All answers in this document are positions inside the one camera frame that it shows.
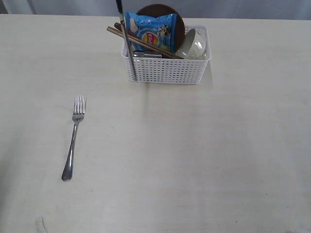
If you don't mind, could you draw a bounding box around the brown round plate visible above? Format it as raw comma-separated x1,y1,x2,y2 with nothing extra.
136,4,185,52

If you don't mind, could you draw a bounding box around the grey speckled ceramic bowl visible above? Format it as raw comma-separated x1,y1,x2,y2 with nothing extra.
175,28,207,60

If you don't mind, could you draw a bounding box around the silver metal fork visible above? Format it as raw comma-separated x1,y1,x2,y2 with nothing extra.
61,95,86,182

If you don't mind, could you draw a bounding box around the white perforated plastic basket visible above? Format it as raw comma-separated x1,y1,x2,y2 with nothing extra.
134,25,211,84

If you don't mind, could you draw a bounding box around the brown wooden chopstick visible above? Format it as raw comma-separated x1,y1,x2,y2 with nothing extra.
114,23,174,58
106,26,183,59

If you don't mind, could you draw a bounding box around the silver metal table knife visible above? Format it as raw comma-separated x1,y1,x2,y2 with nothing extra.
116,0,137,82

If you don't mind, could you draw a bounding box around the white curtain backdrop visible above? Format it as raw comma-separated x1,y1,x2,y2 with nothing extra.
0,0,311,20

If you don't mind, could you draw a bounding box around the blue Lay's chips bag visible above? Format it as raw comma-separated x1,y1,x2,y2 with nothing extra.
125,12,177,52

